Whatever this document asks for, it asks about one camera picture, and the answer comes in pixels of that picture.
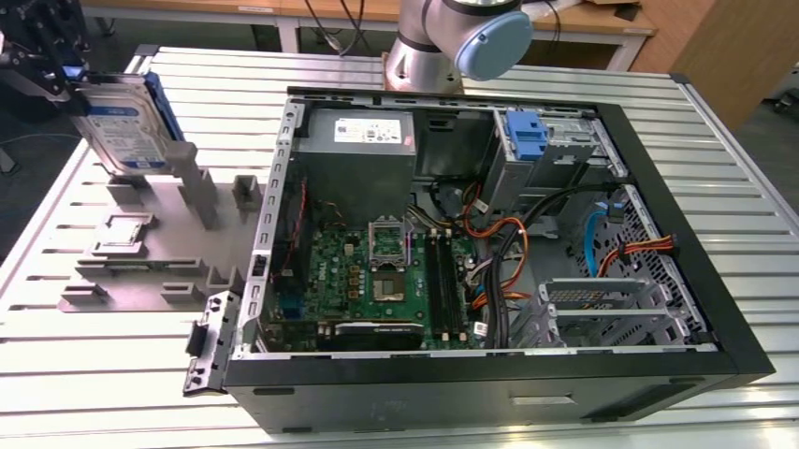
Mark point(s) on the grey parts rack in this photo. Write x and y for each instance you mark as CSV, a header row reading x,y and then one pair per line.
x,y
175,243

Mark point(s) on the grey optical drive cage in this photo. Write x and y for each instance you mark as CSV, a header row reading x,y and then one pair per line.
x,y
508,182

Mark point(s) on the CPU socket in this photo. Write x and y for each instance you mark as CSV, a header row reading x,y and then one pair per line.
x,y
391,289

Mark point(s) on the blue expansion slot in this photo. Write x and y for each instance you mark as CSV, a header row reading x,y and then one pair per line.
x,y
290,308

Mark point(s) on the grey case latch panel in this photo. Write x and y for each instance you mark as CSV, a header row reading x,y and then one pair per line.
x,y
219,337

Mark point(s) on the grey power supply unit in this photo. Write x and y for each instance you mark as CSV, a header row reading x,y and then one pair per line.
x,y
356,187

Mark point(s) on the hard disk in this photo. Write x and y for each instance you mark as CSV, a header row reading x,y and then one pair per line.
x,y
121,131

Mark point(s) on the black RAM slot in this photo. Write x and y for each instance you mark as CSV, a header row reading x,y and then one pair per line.
x,y
455,285
438,285

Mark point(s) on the wooden desk white frame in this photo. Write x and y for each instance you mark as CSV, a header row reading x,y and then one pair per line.
x,y
611,21

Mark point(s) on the black open PC case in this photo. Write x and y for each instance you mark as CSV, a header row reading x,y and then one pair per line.
x,y
436,393

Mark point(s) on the black chair base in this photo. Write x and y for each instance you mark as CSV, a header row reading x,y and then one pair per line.
x,y
786,100

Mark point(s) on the wooden cabinet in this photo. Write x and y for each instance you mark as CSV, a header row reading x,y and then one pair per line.
x,y
736,47

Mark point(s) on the blue drive latch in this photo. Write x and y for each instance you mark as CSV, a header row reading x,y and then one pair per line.
x,y
527,135

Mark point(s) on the black graphics card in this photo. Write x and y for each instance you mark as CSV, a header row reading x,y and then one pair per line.
x,y
375,334

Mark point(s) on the silver CPU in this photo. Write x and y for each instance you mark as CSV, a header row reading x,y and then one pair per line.
x,y
123,234

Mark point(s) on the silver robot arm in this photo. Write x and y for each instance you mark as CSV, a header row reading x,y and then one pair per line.
x,y
418,61

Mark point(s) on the locking lever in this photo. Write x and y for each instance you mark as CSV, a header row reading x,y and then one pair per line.
x,y
408,248

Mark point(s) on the green motherboard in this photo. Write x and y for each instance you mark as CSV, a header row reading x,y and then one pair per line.
x,y
336,280

